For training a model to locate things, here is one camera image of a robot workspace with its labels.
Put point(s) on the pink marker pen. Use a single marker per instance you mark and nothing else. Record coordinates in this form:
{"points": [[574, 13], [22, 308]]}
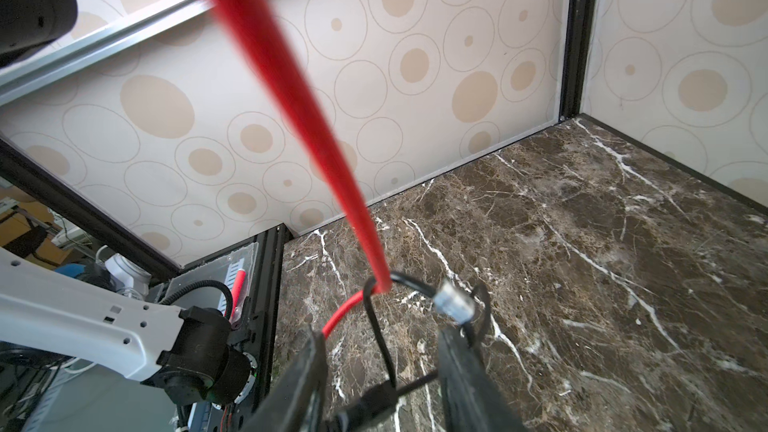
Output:
{"points": [[236, 290]]}

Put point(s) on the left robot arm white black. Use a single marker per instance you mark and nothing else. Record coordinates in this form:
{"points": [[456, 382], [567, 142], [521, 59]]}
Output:
{"points": [[184, 352]]}

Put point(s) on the diagonal aluminium frame bar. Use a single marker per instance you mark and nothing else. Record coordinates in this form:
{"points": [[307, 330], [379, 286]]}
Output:
{"points": [[121, 30]]}

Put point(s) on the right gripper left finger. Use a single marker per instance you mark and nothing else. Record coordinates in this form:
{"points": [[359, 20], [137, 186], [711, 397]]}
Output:
{"points": [[296, 401]]}

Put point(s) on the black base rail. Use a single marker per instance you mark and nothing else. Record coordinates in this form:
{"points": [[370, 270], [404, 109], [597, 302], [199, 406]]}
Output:
{"points": [[255, 316]]}

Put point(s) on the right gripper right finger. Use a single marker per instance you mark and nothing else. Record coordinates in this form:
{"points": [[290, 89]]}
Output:
{"points": [[471, 400]]}

